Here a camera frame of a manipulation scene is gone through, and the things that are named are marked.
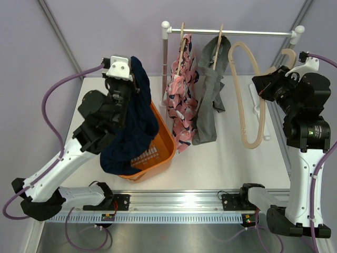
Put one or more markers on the beige hanger under pink shorts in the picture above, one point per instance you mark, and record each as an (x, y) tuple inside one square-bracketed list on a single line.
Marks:
[(185, 51)]

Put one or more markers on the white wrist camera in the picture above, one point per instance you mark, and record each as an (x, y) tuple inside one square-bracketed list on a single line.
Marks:
[(309, 65), (118, 67)]

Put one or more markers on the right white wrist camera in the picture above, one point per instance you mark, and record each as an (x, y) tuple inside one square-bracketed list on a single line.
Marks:
[(309, 65)]

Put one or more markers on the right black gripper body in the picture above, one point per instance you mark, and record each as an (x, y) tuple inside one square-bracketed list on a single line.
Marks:
[(281, 88)]

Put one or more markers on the navy blue mesh shorts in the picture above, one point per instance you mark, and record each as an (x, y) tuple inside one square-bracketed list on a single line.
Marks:
[(141, 127)]

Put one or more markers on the beige hanger of grey shorts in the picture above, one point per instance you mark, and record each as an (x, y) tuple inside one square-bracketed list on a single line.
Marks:
[(218, 46)]

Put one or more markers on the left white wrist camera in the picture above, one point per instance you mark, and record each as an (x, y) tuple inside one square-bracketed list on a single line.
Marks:
[(118, 67)]

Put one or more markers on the grey fabric shorts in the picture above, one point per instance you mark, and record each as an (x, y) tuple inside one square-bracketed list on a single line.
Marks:
[(204, 121)]

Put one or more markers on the pink shark print shorts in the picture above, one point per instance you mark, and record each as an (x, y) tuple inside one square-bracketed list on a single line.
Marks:
[(181, 102)]

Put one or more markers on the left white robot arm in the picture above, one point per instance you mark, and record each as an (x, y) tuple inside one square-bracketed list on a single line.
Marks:
[(103, 114)]

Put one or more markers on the orange plastic laundry basket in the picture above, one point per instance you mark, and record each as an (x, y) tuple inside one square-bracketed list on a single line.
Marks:
[(158, 157)]

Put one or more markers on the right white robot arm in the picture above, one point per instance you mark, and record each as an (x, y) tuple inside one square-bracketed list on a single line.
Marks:
[(302, 99)]

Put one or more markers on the white slotted cable duct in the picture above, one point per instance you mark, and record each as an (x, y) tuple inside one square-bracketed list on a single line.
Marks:
[(146, 218)]

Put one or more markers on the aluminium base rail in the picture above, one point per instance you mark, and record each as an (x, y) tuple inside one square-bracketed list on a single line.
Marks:
[(148, 201)]

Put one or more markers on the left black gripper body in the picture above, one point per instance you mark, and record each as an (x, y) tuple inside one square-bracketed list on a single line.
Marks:
[(119, 94)]

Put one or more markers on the metal clothes rack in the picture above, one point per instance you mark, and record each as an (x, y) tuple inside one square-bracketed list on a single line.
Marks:
[(167, 29)]

